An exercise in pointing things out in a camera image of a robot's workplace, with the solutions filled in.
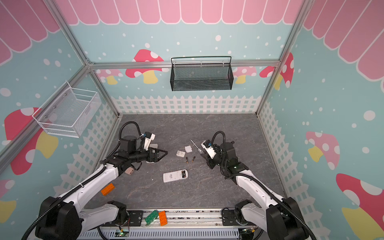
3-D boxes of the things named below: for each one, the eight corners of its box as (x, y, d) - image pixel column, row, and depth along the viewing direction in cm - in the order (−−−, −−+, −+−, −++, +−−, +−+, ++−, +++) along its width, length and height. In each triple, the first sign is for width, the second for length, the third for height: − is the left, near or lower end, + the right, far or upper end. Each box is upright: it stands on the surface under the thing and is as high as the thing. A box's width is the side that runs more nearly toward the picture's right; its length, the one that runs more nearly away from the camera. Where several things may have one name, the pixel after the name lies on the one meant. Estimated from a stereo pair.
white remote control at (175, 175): (163, 182, 88) (163, 181, 86) (163, 174, 91) (162, 172, 90) (188, 178, 90) (188, 176, 88) (187, 170, 93) (187, 168, 91)
